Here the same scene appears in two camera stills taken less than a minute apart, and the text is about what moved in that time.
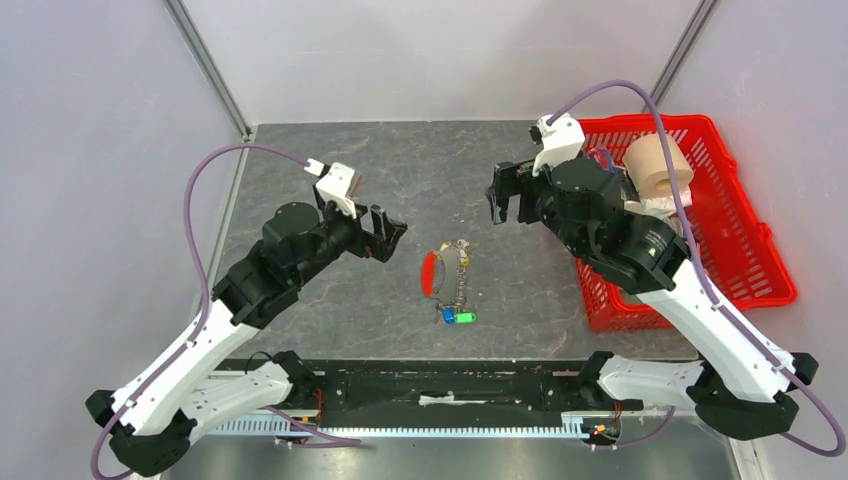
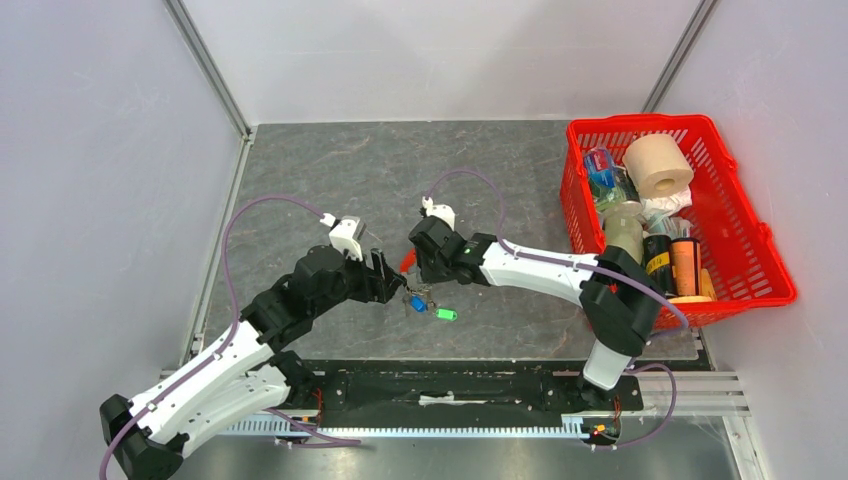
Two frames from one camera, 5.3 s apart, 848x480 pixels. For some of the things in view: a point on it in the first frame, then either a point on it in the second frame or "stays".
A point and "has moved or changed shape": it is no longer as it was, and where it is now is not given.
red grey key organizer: (444, 278) has moved or changed shape
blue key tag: (448, 315) → (418, 304)
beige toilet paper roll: (645, 165) stays
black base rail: (459, 389) stays
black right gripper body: (537, 196) → (432, 269)
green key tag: (465, 317) → (446, 314)
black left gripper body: (343, 232) → (374, 288)
